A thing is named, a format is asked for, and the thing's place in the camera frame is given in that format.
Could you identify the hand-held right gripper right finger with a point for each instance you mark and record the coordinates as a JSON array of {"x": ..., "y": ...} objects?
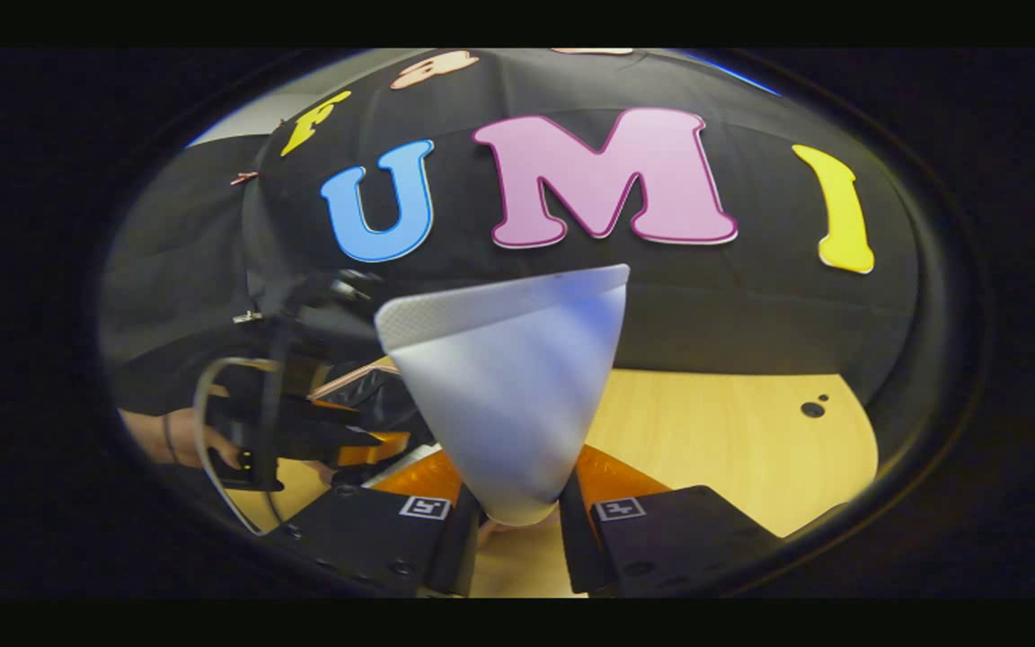
[{"x": 576, "y": 548}]

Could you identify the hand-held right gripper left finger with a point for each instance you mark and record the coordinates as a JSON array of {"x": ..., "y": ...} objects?
[{"x": 462, "y": 557}]

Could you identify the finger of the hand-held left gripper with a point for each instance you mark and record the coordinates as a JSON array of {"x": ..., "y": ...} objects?
[
  {"x": 374, "y": 449},
  {"x": 342, "y": 424}
]

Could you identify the pink suitcase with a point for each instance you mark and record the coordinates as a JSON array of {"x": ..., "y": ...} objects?
[{"x": 365, "y": 391}]

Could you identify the white squeeze tube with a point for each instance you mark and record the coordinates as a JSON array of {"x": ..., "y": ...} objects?
[{"x": 508, "y": 386}]

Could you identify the small white tag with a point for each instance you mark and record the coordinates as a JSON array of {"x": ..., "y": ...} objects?
[{"x": 248, "y": 316}]

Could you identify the copper clip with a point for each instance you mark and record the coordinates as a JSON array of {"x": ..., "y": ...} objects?
[{"x": 243, "y": 177}]

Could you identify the black backdrop cloth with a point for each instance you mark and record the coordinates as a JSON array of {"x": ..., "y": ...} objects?
[{"x": 706, "y": 305}]

